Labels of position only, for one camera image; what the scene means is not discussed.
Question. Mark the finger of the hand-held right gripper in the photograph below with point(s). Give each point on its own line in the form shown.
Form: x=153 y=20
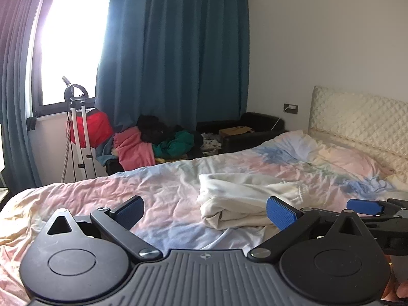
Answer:
x=365 y=206

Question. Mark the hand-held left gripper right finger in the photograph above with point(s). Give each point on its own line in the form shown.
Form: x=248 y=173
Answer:
x=282 y=212

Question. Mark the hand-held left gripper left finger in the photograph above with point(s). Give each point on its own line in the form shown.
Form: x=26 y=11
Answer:
x=129 y=212

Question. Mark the cream hooded sweatshirt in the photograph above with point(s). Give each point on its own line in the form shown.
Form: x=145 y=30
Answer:
x=242 y=194

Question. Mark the person's right hand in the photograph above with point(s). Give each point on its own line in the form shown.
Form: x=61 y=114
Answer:
x=398 y=290

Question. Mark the bed with pastel sheet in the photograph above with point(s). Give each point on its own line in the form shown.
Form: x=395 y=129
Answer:
x=165 y=191

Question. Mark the pink cloth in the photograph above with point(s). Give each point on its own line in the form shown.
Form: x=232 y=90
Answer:
x=134 y=151

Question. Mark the blue cloth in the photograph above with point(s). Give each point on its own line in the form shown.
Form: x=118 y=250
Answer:
x=103 y=156

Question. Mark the cream quilted headboard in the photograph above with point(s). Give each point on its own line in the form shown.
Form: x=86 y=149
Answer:
x=360 y=124

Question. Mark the green cloth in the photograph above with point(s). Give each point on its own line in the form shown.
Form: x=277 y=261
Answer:
x=177 y=143

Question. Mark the white garment steamer stand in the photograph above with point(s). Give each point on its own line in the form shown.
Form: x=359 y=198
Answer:
x=79 y=140

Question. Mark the red cloth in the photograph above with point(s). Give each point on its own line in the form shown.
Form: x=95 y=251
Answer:
x=98 y=127

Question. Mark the cardboard box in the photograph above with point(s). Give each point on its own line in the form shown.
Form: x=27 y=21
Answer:
x=236 y=131

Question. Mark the black sofa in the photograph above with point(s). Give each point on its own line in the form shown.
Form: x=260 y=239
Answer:
x=255 y=122

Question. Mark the white patterned cloth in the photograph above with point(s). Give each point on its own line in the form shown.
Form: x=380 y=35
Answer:
x=210 y=143

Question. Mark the black curtain tieback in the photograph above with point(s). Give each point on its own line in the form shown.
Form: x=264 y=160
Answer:
x=32 y=123

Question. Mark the teal curtain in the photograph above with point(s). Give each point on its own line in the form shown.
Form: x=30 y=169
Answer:
x=16 y=86
x=172 y=47

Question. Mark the dark framed window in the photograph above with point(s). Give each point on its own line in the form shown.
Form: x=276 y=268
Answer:
x=73 y=44

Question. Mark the dark wall socket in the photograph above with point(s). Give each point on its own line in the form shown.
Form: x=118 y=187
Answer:
x=291 y=108

